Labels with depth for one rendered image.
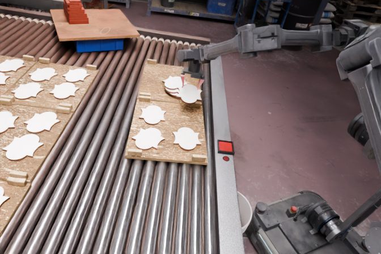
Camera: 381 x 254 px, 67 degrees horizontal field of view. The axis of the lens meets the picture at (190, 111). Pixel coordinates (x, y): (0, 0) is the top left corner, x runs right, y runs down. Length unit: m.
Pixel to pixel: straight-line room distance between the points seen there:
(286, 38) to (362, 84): 0.34
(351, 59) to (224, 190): 0.67
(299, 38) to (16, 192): 1.11
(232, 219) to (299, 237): 0.97
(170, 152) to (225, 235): 0.41
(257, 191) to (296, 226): 0.54
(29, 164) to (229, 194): 0.77
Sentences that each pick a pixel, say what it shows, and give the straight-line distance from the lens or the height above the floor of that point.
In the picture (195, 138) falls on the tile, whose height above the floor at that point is 0.95.
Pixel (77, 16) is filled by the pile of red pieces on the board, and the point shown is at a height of 1.09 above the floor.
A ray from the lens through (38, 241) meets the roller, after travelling 1.06.
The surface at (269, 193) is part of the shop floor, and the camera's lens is 2.51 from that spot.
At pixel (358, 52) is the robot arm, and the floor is 1.58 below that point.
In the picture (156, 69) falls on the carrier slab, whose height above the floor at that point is 0.94.
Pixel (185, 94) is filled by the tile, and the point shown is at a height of 1.03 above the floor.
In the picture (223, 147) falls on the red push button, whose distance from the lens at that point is 1.33.
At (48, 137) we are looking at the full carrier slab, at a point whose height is 0.94.
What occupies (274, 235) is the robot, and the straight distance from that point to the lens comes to 1.99.
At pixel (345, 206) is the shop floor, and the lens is 2.77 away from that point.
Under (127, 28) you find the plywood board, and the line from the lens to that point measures 2.09.
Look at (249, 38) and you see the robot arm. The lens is 1.00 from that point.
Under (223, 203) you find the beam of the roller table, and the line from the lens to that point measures 1.15.
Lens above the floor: 1.82
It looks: 36 degrees down
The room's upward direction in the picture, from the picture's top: 11 degrees clockwise
